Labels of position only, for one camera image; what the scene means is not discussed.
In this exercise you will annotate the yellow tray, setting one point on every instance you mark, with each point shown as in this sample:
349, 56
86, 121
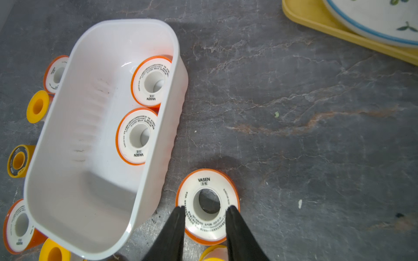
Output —
315, 15

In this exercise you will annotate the orange sealing tape roll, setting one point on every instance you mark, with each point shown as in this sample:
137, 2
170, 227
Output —
133, 135
19, 233
54, 73
206, 194
150, 80

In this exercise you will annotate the yellow sealing tape roll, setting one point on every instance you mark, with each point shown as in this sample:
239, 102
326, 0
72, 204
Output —
38, 107
51, 251
215, 253

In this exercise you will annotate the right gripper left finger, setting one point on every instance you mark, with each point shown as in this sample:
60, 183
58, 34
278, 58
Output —
169, 244

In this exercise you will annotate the yellow black tape roll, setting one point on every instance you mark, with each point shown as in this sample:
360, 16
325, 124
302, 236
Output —
19, 161

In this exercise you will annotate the white plastic storage box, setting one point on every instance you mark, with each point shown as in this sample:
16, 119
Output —
79, 191

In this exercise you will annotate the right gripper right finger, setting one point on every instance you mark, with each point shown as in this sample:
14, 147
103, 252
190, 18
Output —
241, 243

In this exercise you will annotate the watermelon pattern plate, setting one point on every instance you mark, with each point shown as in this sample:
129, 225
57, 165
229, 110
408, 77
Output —
390, 22

